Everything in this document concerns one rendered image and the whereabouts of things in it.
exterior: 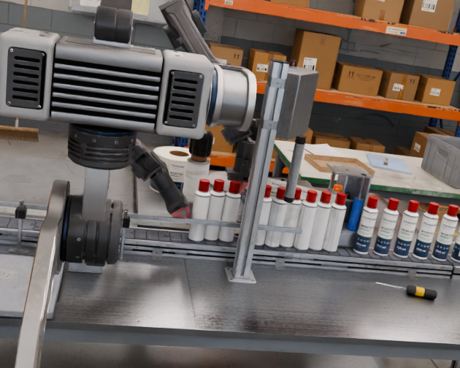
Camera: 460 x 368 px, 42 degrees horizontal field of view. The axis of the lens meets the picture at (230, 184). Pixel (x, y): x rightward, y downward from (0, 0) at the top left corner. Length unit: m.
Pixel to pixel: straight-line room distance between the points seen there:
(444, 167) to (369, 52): 3.18
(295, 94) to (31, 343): 1.01
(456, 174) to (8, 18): 4.42
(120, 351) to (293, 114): 1.30
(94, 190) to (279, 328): 0.69
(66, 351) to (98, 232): 1.33
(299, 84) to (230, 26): 4.63
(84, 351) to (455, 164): 2.26
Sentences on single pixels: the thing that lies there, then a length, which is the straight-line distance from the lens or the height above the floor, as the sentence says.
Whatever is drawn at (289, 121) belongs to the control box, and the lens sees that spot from 1.72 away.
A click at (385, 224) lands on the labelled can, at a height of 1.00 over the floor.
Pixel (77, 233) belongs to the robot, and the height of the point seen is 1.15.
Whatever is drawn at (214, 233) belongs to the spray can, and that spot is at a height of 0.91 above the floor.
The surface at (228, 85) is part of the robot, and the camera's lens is 1.21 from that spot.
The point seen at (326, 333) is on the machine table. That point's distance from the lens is 1.70.
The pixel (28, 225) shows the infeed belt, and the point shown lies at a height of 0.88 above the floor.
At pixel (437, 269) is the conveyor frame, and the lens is 2.23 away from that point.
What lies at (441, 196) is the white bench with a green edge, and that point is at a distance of 3.52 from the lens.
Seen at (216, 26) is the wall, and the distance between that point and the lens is 6.19.
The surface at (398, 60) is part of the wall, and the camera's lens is 6.87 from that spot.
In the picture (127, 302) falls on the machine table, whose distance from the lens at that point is 1.67.
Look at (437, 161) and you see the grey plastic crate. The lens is 3.80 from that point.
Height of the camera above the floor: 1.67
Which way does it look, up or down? 18 degrees down
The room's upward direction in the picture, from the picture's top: 10 degrees clockwise
